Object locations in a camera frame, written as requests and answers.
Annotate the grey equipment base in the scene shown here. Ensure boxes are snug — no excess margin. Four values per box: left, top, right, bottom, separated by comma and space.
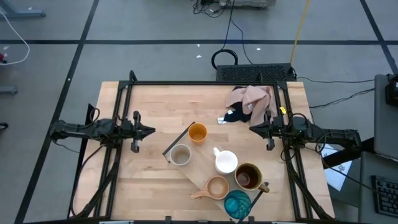
218, 0, 277, 9

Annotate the wooden shelf with black legs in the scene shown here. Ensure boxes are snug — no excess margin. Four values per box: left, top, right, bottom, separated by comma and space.
162, 121, 270, 224

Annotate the white cable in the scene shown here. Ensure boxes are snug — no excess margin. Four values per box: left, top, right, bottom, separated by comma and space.
0, 11, 31, 66

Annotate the orange cup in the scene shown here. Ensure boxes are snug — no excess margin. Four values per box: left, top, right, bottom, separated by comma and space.
187, 123, 208, 145

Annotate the yellow cable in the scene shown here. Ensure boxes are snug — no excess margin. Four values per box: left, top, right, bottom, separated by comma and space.
290, 0, 312, 66

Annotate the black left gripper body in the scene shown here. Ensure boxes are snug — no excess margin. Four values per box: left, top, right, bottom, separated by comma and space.
123, 110, 142, 154

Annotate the wooden cup with holed handle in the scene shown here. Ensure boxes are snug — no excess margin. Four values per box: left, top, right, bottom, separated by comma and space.
190, 175, 230, 201

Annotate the thin black cable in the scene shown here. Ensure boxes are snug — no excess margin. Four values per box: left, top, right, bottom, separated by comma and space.
231, 18, 254, 65
309, 88, 376, 110
295, 75, 376, 85

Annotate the navy blue cloth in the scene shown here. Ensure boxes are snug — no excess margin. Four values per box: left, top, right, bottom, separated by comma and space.
217, 86, 253, 124

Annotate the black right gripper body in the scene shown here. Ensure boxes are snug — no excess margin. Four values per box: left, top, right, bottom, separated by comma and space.
264, 110, 285, 152

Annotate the pink cloth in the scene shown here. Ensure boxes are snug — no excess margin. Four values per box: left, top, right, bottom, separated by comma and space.
225, 85, 279, 127

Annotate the black perforated computer case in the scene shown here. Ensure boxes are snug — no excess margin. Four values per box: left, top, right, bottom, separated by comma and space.
216, 63, 297, 83

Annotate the small beige cup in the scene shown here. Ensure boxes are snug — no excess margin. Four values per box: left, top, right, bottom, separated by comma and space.
169, 143, 192, 166

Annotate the black coiled cable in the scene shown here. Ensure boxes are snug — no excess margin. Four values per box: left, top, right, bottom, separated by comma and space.
211, 0, 239, 70

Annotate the large teal brown ceramic mug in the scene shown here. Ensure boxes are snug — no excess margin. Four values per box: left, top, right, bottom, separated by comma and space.
233, 162, 271, 194

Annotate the white printed paper sheet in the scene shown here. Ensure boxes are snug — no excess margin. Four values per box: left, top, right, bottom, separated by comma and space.
320, 142, 353, 192

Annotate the grey metal stand foot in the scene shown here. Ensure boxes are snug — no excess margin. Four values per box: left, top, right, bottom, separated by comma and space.
0, 0, 47, 19
0, 85, 19, 95

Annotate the black desk beam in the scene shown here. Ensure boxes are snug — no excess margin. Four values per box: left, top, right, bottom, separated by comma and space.
322, 136, 376, 169

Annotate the black desk device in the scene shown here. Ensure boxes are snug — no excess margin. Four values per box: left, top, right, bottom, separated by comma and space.
384, 73, 398, 107

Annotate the black cable bundle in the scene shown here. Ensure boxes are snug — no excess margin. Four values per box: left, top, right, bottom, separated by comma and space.
192, 0, 233, 19

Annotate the black computer keyboard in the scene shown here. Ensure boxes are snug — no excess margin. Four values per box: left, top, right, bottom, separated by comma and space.
371, 175, 398, 218

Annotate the white ceramic mug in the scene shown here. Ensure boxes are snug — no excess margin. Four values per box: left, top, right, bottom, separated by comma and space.
212, 146, 239, 175

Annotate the black aluminium table frame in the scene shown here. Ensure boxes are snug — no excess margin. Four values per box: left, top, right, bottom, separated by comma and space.
67, 70, 335, 224

